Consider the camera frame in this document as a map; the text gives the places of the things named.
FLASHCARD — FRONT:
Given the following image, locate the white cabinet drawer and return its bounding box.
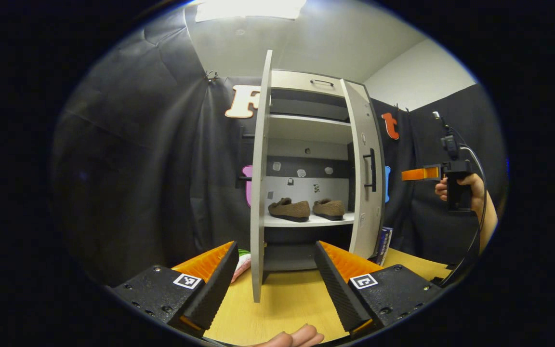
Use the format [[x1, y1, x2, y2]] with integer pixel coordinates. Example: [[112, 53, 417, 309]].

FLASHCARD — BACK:
[[270, 70, 370, 97]]

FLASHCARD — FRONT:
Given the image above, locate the black door handle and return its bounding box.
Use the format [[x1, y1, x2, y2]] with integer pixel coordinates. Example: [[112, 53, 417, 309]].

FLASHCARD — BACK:
[[236, 126, 256, 188], [363, 148, 377, 192]]

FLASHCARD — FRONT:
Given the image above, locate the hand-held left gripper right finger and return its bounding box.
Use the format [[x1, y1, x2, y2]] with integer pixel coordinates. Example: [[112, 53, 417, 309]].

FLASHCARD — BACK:
[[314, 241, 444, 335]]

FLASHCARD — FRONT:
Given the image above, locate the colourful plastic packet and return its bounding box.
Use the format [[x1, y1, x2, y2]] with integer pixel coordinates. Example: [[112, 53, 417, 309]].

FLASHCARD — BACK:
[[231, 250, 252, 283]]

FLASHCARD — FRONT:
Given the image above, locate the black left door handle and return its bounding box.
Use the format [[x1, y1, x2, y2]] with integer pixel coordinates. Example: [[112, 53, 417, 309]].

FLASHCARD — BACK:
[[236, 126, 256, 188]]

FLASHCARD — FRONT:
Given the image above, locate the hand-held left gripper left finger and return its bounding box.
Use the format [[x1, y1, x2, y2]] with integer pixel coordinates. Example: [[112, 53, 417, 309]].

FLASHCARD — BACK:
[[113, 241, 239, 337]]

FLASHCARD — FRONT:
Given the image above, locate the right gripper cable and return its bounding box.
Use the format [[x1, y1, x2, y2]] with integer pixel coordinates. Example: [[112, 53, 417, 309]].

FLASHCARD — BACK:
[[451, 145, 488, 285]]

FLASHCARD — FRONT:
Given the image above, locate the black backdrop cloth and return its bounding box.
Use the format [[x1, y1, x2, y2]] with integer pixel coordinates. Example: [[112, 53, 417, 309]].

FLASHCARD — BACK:
[[51, 7, 507, 287]]

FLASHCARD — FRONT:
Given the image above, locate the ceiling light panel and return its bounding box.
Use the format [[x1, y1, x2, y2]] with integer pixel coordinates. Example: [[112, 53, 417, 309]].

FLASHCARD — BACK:
[[195, 0, 307, 22]]

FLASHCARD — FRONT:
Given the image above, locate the brown suede shoe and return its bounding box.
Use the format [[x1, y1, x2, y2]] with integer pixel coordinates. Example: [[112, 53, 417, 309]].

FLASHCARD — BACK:
[[268, 198, 311, 223], [312, 199, 345, 221]]

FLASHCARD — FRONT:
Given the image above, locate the black right door handle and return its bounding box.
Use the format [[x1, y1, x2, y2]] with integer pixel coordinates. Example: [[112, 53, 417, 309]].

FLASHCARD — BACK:
[[363, 148, 377, 192]]

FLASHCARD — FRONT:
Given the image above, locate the blue book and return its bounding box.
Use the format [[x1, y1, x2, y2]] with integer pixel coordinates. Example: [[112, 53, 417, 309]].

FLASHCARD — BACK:
[[374, 227, 394, 267]]

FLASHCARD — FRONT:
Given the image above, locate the white cabinet door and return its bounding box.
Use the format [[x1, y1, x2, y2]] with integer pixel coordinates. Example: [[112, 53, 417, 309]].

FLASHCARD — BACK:
[[250, 50, 274, 303], [340, 79, 387, 261]]

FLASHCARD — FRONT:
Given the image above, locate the white shoe cabinet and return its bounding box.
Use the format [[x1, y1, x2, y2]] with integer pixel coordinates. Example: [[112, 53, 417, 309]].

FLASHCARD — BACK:
[[263, 70, 386, 285]]

